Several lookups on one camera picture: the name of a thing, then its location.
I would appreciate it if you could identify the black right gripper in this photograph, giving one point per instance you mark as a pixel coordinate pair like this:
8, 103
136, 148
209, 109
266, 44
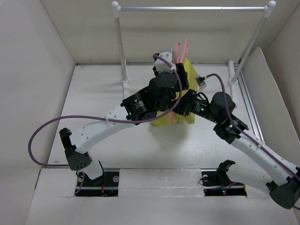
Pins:
186, 102

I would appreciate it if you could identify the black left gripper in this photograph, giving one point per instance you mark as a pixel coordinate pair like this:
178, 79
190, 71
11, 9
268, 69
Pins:
182, 75

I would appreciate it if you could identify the pink clothes hanger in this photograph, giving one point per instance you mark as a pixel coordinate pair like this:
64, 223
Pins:
182, 52

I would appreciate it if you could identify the yellow trousers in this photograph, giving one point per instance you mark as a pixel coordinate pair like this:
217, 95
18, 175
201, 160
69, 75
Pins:
165, 121

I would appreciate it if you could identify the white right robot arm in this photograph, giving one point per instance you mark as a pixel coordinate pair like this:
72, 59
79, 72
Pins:
281, 178

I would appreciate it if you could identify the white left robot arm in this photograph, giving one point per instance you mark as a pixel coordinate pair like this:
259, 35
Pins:
155, 101

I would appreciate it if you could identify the white side board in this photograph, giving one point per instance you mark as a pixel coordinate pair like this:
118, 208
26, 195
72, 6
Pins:
274, 120

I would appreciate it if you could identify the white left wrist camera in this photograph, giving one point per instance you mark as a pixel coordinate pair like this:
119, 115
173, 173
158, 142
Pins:
162, 60

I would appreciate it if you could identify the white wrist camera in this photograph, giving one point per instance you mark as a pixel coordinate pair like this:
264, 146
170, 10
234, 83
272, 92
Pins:
201, 81
162, 60

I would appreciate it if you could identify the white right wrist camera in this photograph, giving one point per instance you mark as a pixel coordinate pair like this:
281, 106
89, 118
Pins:
201, 81

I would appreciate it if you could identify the aluminium rail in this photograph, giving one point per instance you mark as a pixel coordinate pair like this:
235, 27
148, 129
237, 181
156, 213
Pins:
252, 117

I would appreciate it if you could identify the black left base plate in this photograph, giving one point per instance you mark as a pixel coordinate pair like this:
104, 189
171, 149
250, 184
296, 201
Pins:
104, 187

